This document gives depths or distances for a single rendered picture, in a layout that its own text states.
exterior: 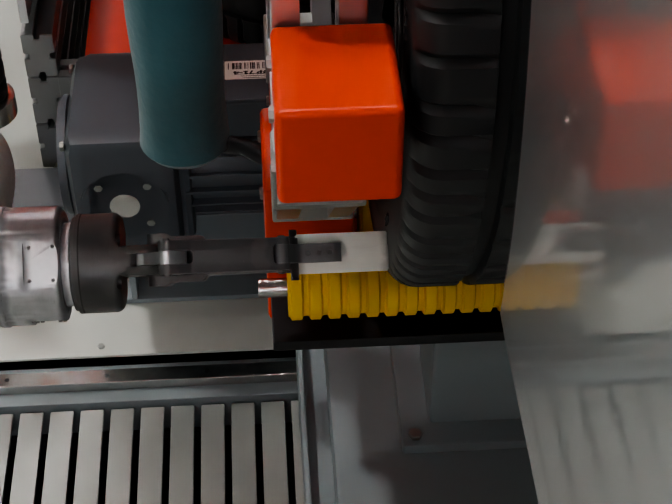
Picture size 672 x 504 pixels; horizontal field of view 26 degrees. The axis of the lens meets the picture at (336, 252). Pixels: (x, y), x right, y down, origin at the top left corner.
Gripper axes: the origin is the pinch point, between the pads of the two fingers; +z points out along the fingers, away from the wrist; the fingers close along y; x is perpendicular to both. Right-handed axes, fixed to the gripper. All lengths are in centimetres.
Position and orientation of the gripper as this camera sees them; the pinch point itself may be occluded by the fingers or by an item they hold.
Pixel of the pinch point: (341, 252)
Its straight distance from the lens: 110.3
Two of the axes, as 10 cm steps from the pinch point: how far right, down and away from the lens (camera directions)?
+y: 0.4, -0.3, -10.0
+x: -0.4, -10.0, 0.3
